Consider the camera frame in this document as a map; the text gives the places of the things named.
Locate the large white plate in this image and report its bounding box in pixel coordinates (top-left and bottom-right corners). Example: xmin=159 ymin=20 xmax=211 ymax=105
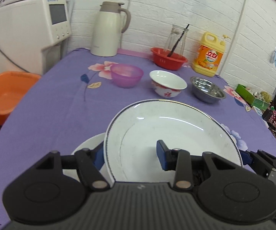
xmin=104 ymin=99 xmax=243 ymax=183

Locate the stainless steel bowl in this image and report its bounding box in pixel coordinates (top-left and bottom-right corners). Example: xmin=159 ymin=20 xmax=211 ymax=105
xmin=190 ymin=76 xmax=226 ymax=104

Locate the white red patterned bowl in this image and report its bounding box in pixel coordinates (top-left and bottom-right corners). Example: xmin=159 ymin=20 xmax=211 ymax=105
xmin=149 ymin=70 xmax=187 ymax=98

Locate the purple plastic bowl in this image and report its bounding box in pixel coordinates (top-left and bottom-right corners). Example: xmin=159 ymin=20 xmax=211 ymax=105
xmin=110 ymin=64 xmax=144 ymax=88

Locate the small white plate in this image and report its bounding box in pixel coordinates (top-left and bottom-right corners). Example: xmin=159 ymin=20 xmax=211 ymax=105
xmin=72 ymin=133 xmax=114 ymax=186

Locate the green box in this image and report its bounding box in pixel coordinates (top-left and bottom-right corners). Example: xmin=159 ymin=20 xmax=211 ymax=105
xmin=236 ymin=84 xmax=270 ymax=111

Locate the purple floral tablecloth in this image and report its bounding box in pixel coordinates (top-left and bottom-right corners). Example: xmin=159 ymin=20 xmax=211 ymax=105
xmin=0 ymin=47 xmax=276 ymax=230

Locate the red plastic basket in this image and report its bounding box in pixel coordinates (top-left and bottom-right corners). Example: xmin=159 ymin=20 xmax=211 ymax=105
xmin=151 ymin=47 xmax=188 ymax=71

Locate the yellow detergent bottle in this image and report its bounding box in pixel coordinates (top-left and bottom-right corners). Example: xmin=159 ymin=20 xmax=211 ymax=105
xmin=192 ymin=32 xmax=231 ymax=77

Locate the orange plastic basin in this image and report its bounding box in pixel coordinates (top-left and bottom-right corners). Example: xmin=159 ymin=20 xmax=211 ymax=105
xmin=0 ymin=71 xmax=41 ymax=126

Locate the black stirring stick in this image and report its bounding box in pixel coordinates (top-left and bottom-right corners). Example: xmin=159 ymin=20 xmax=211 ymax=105
xmin=167 ymin=23 xmax=190 ymax=58

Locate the white thermos jug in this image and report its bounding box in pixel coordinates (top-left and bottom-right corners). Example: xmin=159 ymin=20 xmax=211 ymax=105
xmin=90 ymin=1 xmax=131 ymax=57

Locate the glass pitcher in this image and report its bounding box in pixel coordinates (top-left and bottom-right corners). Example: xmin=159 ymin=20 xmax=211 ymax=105
xmin=164 ymin=24 xmax=189 ymax=56

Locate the white water dispenser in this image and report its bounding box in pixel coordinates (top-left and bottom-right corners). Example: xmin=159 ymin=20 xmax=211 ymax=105
xmin=0 ymin=0 xmax=71 ymax=75

